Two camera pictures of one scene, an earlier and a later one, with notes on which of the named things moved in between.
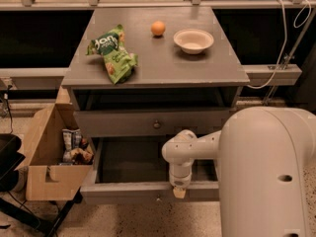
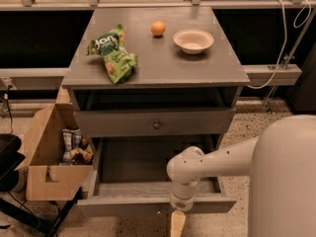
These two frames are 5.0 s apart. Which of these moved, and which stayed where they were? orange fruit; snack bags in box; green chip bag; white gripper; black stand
Moved: white gripper
Stayed: green chip bag; snack bags in box; orange fruit; black stand
